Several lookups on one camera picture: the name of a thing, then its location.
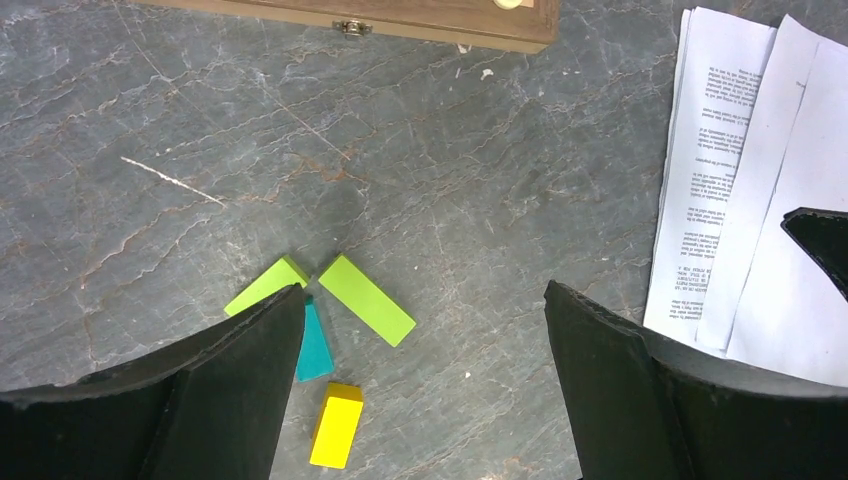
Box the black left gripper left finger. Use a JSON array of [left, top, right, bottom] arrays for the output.
[[1, 285, 306, 479]]

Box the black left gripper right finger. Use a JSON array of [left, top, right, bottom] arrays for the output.
[[545, 281, 847, 479]]

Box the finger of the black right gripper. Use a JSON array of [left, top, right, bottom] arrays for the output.
[[781, 207, 847, 298]]

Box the white printed paper stack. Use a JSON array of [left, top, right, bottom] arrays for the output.
[[644, 7, 847, 386]]

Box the teal wooden block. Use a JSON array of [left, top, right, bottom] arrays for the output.
[[295, 296, 335, 383]]

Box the yellow wooden block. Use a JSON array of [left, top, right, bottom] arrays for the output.
[[309, 382, 364, 469]]

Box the lime green long block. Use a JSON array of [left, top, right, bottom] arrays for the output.
[[318, 254, 416, 347]]

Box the wooden chessboard box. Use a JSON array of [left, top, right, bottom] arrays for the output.
[[155, 0, 560, 54]]

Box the cream chess pawn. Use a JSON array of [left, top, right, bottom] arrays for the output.
[[493, 0, 524, 10]]

